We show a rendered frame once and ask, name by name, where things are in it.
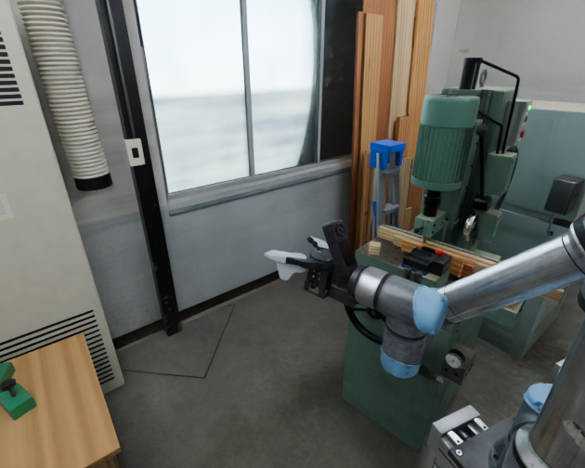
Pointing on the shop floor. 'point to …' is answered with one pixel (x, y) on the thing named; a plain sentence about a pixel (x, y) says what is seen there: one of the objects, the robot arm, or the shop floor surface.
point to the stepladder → (379, 150)
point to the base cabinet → (415, 430)
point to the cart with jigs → (45, 410)
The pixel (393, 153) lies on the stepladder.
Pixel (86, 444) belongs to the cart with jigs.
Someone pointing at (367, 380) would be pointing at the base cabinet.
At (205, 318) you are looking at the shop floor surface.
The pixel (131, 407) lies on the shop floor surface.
